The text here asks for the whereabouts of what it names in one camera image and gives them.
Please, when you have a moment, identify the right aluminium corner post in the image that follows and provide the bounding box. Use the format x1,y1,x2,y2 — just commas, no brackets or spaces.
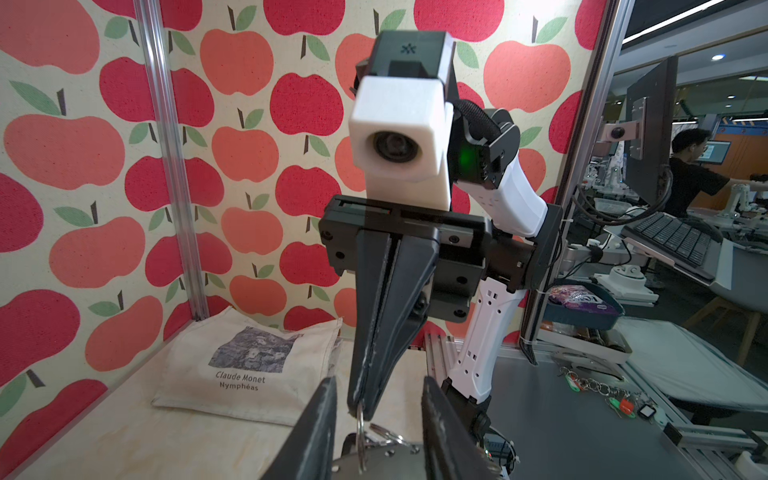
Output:
133,0,210,320

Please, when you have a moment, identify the computer monitor on arm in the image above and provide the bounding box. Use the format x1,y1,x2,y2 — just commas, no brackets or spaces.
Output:
597,56,678,205

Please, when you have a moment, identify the metal disc with key rings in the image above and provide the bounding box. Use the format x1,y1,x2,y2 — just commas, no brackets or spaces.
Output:
330,406,426,479

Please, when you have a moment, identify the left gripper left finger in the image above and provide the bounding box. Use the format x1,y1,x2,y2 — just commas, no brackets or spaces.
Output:
262,377,337,480

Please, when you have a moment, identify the front aluminium rail frame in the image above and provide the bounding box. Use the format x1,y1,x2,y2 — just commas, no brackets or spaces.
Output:
425,333,767,479

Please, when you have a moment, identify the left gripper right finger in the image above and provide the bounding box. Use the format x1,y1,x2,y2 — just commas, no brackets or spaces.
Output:
421,376,499,480

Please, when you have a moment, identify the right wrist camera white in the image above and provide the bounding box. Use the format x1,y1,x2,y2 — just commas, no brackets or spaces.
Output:
347,29,460,212

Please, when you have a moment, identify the dark tray with purple packet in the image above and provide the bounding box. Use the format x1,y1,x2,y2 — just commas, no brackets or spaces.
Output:
544,281,625,330

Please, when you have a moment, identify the key bunch with coloured tags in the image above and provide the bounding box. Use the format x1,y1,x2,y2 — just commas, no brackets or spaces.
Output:
560,367,659,421

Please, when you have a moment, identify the black keyboard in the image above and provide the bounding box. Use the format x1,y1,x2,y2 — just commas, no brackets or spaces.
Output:
622,212,721,274

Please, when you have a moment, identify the seated person in black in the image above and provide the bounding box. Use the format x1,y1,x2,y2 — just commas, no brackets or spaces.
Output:
664,128,767,218

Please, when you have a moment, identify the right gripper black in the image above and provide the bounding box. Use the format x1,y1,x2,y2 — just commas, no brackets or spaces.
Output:
319,195,491,420

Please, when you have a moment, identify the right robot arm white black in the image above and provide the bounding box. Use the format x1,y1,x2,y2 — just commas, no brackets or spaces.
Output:
319,100,563,439

